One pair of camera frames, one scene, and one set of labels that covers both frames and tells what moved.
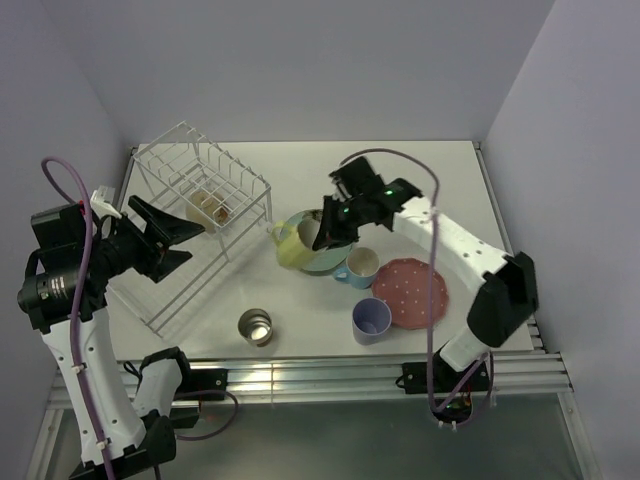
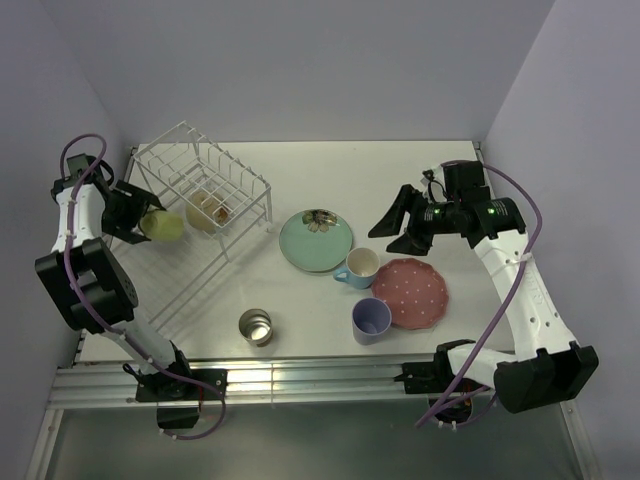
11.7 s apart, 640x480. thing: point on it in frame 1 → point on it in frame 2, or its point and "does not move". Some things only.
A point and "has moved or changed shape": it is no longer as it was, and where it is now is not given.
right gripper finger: (330, 228) → (393, 219)
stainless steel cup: (256, 326) does not move
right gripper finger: (338, 243) → (412, 243)
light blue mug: (360, 269) does not move
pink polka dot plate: (404, 284) does not move
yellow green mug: (292, 251) has moved or changed shape
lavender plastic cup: (371, 318) does not move
